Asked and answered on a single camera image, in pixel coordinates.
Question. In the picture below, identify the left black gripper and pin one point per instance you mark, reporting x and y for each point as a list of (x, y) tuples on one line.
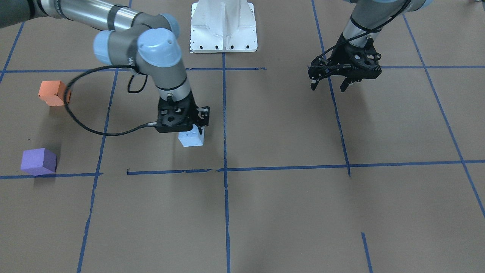
[(335, 57)]

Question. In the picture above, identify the brown paper table cover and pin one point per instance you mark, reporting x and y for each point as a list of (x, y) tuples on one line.
[(387, 177)]

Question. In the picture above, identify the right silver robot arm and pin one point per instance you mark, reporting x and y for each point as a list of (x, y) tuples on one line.
[(144, 43)]

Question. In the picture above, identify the purple foam block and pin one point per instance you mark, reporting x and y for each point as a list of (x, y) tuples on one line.
[(38, 162)]

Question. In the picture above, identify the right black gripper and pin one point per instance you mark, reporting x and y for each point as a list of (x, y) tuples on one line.
[(202, 116)]

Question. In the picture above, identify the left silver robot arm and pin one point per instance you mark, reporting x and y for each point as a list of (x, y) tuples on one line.
[(368, 19)]

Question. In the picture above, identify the orange foam block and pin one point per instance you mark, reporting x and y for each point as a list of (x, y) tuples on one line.
[(52, 93)]

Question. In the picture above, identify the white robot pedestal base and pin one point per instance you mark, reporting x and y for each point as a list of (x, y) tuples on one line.
[(223, 26)]

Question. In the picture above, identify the light blue foam block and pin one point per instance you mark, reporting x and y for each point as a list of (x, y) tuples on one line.
[(191, 138)]

